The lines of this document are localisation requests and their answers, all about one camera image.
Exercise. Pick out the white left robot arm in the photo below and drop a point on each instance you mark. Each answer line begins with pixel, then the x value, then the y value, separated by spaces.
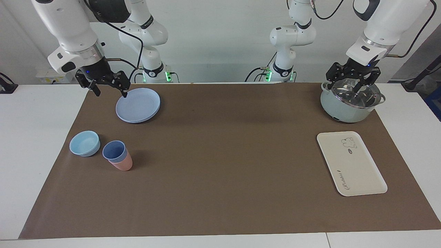
pixel 382 24

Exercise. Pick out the cream tray with bear print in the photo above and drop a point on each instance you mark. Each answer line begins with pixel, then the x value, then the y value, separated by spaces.
pixel 351 163

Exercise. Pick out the pink cup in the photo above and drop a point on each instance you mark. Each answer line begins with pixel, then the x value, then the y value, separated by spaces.
pixel 122 164

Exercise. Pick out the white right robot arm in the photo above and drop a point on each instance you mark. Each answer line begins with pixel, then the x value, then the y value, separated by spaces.
pixel 72 31

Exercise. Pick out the blue ribbed cup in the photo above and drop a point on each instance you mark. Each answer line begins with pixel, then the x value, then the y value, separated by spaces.
pixel 114 151

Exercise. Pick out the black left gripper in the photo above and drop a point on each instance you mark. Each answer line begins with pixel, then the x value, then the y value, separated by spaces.
pixel 358 68

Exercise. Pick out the blue plastic plate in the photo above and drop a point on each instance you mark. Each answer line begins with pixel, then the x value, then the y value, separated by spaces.
pixel 137 105

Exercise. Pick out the blue crate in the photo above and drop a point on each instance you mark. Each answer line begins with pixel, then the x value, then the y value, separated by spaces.
pixel 434 103

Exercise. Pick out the pale green cooking pot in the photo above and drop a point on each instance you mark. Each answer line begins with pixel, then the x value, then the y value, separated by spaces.
pixel 339 110

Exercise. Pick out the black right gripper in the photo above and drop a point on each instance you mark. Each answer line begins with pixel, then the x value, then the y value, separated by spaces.
pixel 96 72

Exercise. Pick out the black stand pole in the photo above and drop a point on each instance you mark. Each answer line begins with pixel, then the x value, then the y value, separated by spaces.
pixel 422 75

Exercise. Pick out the brown table mat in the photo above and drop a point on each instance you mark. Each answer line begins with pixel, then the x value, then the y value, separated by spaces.
pixel 224 165

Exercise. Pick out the white wall power strip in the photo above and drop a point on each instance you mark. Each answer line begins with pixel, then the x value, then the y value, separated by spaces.
pixel 51 76

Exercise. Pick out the black table clamp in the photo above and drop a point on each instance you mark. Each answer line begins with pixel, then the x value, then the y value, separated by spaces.
pixel 7 86

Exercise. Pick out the light blue bowl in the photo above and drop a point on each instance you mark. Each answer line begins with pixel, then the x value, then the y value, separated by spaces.
pixel 84 143

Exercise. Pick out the glass pot lid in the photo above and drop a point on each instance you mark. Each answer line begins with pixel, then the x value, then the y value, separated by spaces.
pixel 355 96

